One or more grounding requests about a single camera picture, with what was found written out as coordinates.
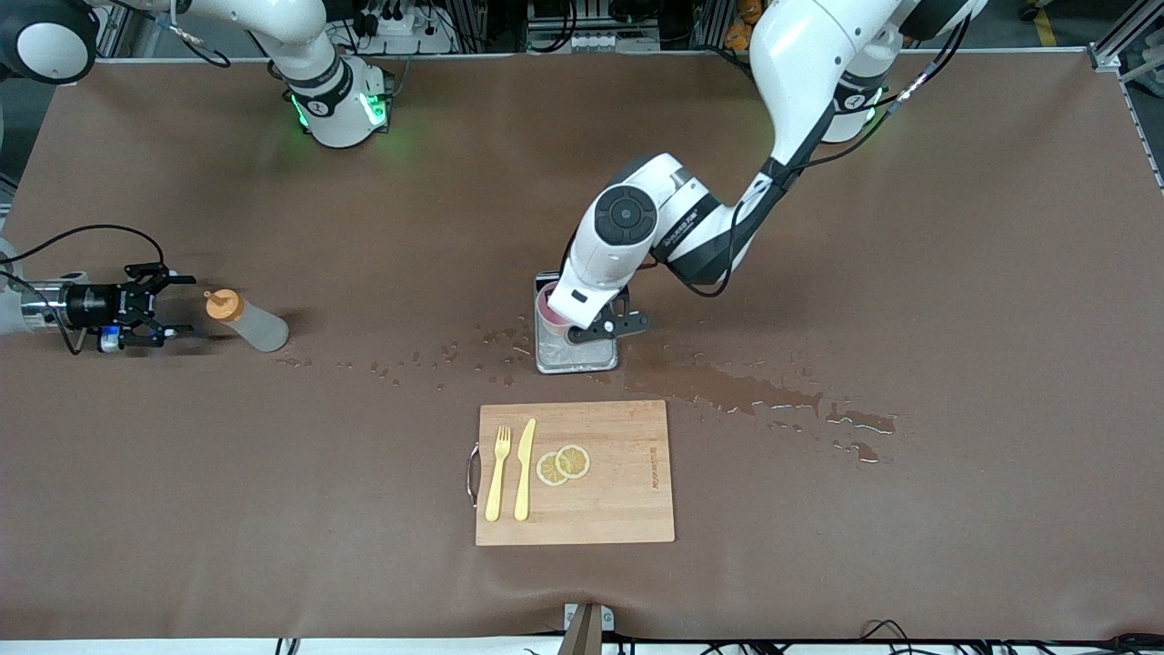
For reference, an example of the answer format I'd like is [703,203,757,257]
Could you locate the pink plastic cup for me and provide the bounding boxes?
[536,283,572,327]

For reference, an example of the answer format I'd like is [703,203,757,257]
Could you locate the translucent sauce bottle orange cap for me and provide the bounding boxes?
[204,288,291,354]

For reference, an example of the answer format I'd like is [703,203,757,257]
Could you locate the silver digital kitchen scale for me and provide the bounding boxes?
[533,271,621,376]

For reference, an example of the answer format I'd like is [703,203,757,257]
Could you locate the brown liquid puddle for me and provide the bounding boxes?
[627,341,901,465]

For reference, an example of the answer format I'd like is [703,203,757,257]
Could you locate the yellow plastic knife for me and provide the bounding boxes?
[514,418,537,522]

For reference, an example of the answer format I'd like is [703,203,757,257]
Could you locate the wooden cutting board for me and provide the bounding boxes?
[467,399,677,547]

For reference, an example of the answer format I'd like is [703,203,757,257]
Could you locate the yellow plastic fork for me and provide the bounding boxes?
[484,426,512,523]

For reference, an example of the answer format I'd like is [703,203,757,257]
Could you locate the white socket box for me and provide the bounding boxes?
[526,25,662,54]

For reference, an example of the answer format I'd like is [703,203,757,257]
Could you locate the orange snack bags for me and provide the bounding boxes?
[725,0,765,51]

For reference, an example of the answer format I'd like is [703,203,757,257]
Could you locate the white power strip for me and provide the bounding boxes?
[350,0,460,55]

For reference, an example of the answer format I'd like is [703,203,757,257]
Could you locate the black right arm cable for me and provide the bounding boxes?
[0,225,166,358]

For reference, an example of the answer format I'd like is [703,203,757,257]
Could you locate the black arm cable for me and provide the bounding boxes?
[650,14,969,299]
[0,225,166,358]

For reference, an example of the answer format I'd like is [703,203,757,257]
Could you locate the metal table edge bracket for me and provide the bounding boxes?
[557,602,616,655]

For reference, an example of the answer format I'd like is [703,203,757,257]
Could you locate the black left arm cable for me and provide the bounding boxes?
[650,14,969,299]

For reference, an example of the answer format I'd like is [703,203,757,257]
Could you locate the aluminium frame profile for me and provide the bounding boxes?
[1087,0,1164,74]

